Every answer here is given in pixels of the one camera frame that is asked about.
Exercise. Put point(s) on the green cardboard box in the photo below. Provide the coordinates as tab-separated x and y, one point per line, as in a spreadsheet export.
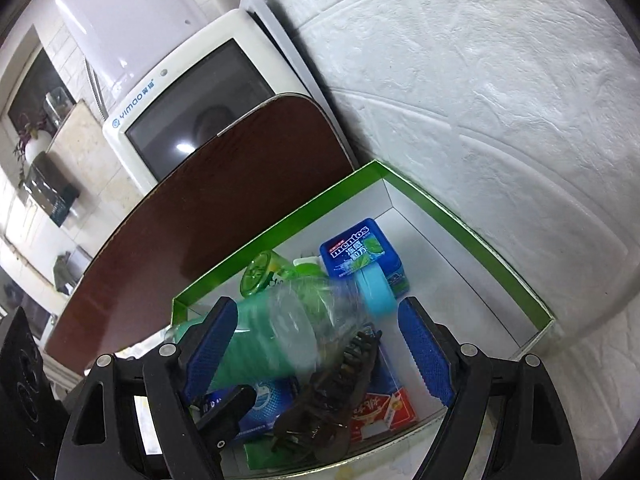
450	270

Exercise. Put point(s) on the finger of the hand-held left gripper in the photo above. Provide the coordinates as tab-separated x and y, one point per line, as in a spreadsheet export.
227	412

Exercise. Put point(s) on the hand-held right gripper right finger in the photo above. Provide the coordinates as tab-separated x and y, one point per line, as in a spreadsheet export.
425	355

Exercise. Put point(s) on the black scissors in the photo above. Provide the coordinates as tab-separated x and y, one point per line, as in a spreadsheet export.
325	410

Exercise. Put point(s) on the white green mosquito repellent plug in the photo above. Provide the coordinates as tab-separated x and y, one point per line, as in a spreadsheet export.
260	272

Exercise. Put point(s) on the white flat panel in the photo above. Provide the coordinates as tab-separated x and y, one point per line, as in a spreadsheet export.
300	60

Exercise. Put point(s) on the brown wooden board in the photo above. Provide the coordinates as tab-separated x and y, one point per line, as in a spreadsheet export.
200	210

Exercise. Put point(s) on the giraffe printed cloth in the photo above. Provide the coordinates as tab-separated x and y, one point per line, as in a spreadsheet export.
400	465

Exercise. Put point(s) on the plastic bottle with green label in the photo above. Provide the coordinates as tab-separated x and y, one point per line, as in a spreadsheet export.
260	330

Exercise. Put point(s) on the small green box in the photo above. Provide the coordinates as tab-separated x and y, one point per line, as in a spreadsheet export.
260	455

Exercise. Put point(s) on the white water purifier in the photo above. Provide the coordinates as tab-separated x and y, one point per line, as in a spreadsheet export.
125	10

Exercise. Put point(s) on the blue medicine box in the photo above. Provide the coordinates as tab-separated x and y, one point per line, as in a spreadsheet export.
270	405

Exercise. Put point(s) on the white vase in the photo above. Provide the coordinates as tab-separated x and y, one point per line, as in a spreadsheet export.
35	152

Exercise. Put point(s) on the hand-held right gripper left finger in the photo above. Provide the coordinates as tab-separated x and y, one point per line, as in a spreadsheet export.
210	350

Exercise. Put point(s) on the blue red card pack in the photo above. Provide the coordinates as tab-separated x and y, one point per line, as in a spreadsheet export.
385	410

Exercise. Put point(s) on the blue mint box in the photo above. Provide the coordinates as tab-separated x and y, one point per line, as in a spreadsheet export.
350	252

